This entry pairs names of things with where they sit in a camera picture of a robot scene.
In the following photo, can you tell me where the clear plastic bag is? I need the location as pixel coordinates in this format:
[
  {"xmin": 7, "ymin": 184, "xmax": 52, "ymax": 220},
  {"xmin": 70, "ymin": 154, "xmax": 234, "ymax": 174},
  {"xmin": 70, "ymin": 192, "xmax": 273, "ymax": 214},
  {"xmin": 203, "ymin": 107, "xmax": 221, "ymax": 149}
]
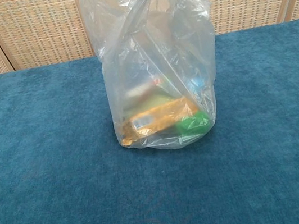
[{"xmin": 77, "ymin": 0, "xmax": 232, "ymax": 162}]

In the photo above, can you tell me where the orange snack package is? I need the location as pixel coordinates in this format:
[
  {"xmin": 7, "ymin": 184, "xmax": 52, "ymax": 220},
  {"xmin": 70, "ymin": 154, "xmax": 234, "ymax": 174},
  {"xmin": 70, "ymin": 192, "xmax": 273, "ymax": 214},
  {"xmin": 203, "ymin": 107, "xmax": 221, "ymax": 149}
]
[{"xmin": 116, "ymin": 94, "xmax": 203, "ymax": 148}]

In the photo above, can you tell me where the green item in bag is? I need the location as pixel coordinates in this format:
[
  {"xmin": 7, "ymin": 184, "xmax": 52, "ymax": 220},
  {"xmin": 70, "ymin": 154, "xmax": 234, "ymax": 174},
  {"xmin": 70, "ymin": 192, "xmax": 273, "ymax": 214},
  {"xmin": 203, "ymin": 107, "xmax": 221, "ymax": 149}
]
[{"xmin": 174, "ymin": 109, "xmax": 212, "ymax": 140}]

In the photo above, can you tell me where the woven bamboo folding screen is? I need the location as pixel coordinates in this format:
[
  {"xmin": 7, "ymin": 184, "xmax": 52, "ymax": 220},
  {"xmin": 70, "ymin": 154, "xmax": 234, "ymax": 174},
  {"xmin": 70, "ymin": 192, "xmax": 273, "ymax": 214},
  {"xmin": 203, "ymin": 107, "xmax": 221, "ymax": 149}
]
[{"xmin": 0, "ymin": 0, "xmax": 299, "ymax": 75}]

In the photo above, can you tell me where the blue carpet mat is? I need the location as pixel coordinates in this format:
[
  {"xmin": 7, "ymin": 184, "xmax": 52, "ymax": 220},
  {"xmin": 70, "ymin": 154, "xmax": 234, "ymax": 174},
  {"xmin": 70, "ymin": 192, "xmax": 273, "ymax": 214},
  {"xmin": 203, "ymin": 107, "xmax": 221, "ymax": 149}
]
[{"xmin": 0, "ymin": 17, "xmax": 299, "ymax": 224}]

